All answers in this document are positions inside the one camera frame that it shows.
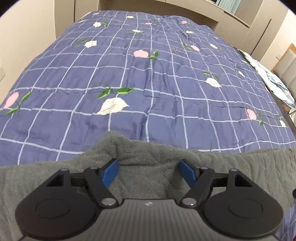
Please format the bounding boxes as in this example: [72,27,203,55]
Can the grey fleece pants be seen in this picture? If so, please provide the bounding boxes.
[1,132,295,240]

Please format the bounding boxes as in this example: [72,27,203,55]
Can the blue checked floral quilt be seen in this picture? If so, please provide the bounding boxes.
[1,11,295,240]

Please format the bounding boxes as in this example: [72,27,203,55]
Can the light floral bedding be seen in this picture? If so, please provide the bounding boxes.
[238,49,295,108]

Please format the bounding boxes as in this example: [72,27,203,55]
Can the padded beige headboard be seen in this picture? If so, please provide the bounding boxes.
[272,44,296,98]

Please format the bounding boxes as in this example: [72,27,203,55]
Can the beige shelf above bed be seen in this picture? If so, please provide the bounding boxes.
[98,1,274,60]

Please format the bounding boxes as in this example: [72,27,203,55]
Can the beige wardrobe cabinet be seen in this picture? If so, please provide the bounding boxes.
[54,0,99,39]

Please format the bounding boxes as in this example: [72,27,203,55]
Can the teal curtain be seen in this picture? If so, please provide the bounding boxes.
[216,0,241,14]

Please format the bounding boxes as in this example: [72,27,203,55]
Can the white wall socket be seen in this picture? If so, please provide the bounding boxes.
[0,66,6,81]

